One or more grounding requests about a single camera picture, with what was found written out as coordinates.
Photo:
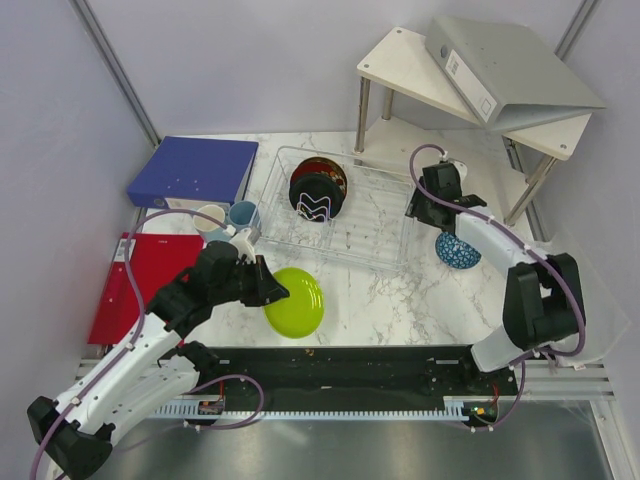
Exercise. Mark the white two-tier shelf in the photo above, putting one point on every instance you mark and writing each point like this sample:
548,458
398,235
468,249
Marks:
400,64

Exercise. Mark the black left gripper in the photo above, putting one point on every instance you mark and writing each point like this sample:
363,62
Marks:
267,289

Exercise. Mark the light blue ceramic mug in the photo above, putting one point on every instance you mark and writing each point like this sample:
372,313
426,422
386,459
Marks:
210,230

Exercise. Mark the white wire dish rack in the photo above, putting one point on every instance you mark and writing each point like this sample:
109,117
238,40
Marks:
371,228

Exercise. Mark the blue triangle patterned bowl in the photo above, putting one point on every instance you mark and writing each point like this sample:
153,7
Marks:
456,253

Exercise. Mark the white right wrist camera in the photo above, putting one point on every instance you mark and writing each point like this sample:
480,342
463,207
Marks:
460,166

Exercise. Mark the light blue plastic cup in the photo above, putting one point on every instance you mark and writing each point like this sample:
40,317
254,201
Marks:
245,215

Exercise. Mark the grey ring binder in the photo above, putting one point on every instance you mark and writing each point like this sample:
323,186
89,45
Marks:
508,77

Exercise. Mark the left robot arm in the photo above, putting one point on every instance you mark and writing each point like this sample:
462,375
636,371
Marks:
151,364

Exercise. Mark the blue ring binder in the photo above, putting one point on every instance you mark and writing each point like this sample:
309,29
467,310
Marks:
183,171

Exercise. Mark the red and gold lacquer bowl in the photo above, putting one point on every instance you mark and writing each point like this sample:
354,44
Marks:
322,166

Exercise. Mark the black lacquer plate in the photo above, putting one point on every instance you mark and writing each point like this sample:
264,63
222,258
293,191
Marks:
316,197

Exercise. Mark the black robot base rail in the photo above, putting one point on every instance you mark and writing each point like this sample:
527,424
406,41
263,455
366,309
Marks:
343,378

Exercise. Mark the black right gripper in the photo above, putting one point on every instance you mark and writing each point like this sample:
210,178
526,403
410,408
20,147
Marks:
416,208

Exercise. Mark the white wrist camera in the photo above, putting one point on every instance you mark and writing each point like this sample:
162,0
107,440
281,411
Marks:
460,166
245,237

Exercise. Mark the white slotted cable duct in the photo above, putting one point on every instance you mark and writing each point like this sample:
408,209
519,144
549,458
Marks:
199,410

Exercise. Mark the red ring binder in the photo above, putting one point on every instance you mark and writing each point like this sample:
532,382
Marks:
155,260

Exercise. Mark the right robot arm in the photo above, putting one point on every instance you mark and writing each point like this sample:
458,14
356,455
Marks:
543,309

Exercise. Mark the clear plastic bin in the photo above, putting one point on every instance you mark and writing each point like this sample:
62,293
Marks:
605,320

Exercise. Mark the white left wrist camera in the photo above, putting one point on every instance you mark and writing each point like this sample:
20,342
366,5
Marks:
245,237

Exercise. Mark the lime green plate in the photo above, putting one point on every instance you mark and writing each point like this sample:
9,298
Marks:
301,313

